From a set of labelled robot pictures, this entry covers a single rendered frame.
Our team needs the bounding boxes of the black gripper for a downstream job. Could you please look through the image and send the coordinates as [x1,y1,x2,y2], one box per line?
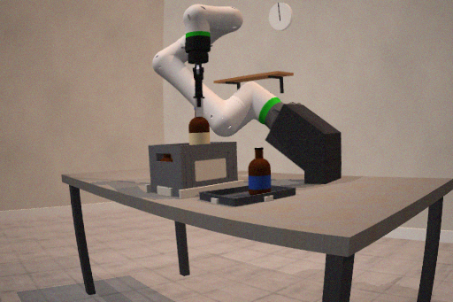
[188,51,209,117]

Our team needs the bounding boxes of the grey divided crate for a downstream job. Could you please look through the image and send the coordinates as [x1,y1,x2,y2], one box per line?
[149,142,238,197]

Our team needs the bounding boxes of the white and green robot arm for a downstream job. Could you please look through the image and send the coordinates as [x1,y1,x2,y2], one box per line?
[152,4,284,137]

